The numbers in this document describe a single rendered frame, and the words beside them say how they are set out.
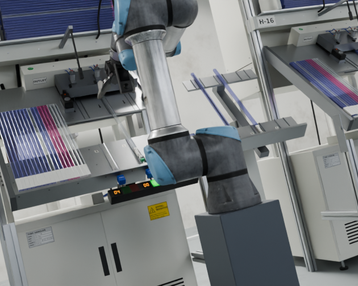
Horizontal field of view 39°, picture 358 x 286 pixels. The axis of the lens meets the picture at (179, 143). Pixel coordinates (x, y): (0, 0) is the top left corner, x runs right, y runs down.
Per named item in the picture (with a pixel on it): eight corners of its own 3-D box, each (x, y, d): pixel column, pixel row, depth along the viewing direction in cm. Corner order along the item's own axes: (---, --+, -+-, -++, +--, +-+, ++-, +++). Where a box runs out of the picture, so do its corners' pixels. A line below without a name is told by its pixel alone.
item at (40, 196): (192, 168, 198) (194, 154, 193) (17, 210, 172) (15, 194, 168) (191, 167, 198) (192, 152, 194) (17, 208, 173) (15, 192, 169)
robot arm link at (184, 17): (204, -30, 138) (173, 32, 186) (165, -25, 136) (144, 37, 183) (214, 10, 137) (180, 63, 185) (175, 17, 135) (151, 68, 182)
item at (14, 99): (154, 116, 224) (154, 105, 221) (-2, 145, 199) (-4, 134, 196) (127, 79, 248) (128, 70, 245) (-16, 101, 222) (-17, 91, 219)
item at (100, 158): (191, 162, 197) (192, 155, 195) (16, 202, 172) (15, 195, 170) (171, 134, 210) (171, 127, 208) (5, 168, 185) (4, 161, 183)
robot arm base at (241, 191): (271, 200, 137) (263, 164, 137) (222, 214, 132) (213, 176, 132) (245, 201, 151) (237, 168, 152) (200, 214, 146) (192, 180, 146)
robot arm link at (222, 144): (253, 167, 137) (241, 118, 138) (206, 178, 134) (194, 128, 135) (240, 168, 149) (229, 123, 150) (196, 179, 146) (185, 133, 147)
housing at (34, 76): (130, 85, 245) (131, 59, 237) (26, 102, 227) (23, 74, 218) (124, 78, 251) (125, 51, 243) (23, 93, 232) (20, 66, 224)
